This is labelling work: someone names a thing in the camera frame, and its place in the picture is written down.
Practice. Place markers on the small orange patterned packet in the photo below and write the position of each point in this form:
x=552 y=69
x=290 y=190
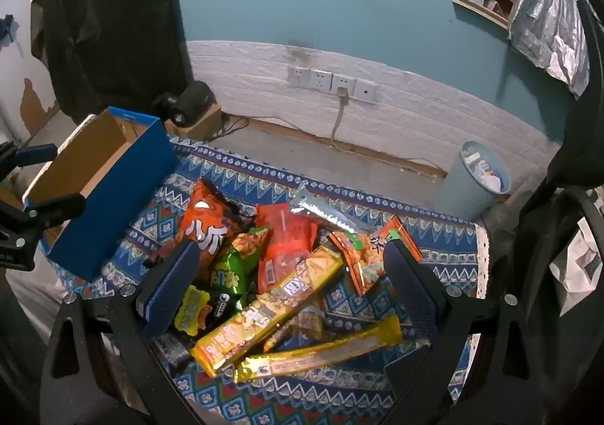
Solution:
x=306 y=323

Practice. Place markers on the small brown cardboard box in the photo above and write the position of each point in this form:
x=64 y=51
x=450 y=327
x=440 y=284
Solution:
x=205 y=123

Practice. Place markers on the blue cardboard box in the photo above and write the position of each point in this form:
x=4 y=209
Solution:
x=132 y=179

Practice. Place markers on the black plastic sheet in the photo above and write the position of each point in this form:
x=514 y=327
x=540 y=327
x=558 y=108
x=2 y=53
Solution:
x=108 y=19

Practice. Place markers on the white wall socket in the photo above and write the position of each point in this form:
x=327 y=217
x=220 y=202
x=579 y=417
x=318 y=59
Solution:
x=343 y=83
x=298 y=77
x=366 y=91
x=320 y=80

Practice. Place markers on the silver foil sheet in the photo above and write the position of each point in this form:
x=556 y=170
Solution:
x=542 y=19

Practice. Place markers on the red snack packet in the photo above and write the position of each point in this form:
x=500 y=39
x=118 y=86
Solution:
x=288 y=241

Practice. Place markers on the orange green snack packet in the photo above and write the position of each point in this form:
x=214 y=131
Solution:
x=358 y=260
x=396 y=234

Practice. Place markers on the long gold snack packet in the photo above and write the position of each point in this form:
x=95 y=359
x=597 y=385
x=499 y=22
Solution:
x=321 y=352

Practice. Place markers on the long yellow biscuit pack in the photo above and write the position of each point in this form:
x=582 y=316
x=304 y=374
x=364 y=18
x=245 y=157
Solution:
x=264 y=311

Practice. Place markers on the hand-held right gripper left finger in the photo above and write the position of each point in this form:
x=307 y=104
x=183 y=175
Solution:
x=172 y=283

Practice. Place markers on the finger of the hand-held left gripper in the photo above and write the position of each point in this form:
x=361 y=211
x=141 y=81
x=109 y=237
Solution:
x=54 y=212
x=37 y=154

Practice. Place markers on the orange chip bag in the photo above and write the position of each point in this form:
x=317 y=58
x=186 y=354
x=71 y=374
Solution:
x=205 y=222

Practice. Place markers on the black chair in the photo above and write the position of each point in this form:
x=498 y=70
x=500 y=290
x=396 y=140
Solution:
x=580 y=123

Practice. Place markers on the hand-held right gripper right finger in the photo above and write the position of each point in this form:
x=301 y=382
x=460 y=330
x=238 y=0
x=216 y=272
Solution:
x=410 y=293

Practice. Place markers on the black camera device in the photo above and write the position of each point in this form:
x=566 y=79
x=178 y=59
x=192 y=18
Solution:
x=188 y=99

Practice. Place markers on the patterned blue table cloth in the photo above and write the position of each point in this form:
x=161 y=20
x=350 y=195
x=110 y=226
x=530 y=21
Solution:
x=439 y=236

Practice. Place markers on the wooden window ledge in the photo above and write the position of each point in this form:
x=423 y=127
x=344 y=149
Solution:
x=479 y=10

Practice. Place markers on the green snack bag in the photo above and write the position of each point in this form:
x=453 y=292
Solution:
x=236 y=264

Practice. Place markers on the black yellow snack bag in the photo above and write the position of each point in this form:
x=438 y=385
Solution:
x=193 y=311

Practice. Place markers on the silver snack packet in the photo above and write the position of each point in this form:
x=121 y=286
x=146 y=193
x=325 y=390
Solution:
x=321 y=212

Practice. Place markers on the grey trash bin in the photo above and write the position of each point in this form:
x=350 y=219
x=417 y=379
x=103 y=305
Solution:
x=462 y=189

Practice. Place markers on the white paper bag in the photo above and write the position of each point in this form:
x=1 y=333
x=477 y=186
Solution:
x=578 y=260

